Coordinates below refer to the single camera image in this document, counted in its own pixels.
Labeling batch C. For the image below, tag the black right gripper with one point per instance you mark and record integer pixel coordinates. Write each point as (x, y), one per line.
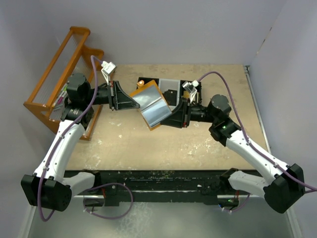
(181, 117)

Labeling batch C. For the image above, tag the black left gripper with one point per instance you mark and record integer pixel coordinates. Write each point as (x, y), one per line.
(118, 99)

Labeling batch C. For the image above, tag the yellow leather card holder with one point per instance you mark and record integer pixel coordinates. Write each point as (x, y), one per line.
(153, 106)

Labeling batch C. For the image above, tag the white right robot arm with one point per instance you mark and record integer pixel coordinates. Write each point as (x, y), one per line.
(279, 183)

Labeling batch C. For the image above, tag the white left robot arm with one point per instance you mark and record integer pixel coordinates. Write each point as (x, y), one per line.
(47, 187)

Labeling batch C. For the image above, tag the black item in box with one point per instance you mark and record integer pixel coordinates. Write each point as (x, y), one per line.
(171, 97)

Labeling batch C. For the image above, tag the black three-compartment organizer box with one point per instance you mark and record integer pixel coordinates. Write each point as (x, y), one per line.
(171, 89)

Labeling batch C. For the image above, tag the orange wooden tiered rack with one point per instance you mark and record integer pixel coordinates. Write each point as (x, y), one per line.
(72, 56)

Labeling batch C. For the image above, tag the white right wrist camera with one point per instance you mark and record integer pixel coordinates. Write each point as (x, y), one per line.
(190, 87)

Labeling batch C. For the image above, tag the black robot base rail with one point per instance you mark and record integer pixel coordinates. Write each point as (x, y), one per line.
(171, 186)

